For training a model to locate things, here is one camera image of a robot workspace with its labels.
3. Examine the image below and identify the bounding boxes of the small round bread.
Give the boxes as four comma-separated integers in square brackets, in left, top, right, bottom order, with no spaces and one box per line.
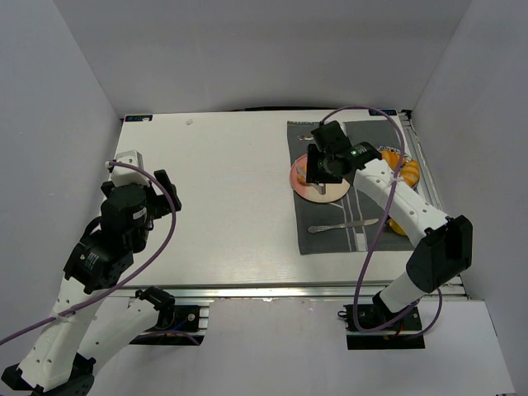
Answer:
[295,164,307,185]

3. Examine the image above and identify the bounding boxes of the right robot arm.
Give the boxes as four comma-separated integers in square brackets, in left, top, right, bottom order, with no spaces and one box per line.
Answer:
[307,121,473,318]

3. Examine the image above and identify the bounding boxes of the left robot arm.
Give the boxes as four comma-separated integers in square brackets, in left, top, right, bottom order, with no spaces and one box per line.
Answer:
[2,161,182,395]

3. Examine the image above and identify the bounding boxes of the long bread roll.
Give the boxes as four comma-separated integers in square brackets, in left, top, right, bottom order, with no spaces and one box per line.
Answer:
[381,149,408,171]

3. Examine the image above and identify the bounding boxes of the striped bread roll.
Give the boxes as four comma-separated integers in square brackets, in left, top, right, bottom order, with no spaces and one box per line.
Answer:
[399,160,421,189]

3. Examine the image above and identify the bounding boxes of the pink and cream plate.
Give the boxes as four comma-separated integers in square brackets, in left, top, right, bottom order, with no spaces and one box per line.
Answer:
[290,154,351,204]

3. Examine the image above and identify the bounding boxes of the silver table knife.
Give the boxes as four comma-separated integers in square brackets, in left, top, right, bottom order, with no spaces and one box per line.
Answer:
[307,219,379,233]

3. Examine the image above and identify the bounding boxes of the right blue corner label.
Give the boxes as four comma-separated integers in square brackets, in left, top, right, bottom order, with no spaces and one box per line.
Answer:
[368,109,398,116]

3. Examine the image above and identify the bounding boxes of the blue corner label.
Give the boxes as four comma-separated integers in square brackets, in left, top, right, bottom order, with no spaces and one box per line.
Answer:
[368,109,398,116]
[124,115,153,122]

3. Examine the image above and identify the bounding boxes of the grey striped placemat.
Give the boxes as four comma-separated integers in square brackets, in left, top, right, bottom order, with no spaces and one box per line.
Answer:
[286,120,413,255]

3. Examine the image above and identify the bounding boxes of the left blue corner label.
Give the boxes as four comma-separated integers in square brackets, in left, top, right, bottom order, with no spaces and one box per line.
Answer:
[124,115,153,122]

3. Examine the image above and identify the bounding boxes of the yellow mug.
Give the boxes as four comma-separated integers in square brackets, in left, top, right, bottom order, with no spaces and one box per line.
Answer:
[387,219,407,236]

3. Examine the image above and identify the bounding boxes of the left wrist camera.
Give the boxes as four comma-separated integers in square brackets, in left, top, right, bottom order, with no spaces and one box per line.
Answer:
[105,150,153,186]

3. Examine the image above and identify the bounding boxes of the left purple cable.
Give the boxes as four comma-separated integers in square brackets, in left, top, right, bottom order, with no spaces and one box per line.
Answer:
[0,161,177,347]

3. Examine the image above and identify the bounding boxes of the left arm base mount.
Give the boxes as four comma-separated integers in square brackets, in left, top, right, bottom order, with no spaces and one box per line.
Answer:
[130,304,210,347]

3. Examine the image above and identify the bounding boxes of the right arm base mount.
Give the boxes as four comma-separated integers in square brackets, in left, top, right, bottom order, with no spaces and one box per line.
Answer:
[337,304,426,351]

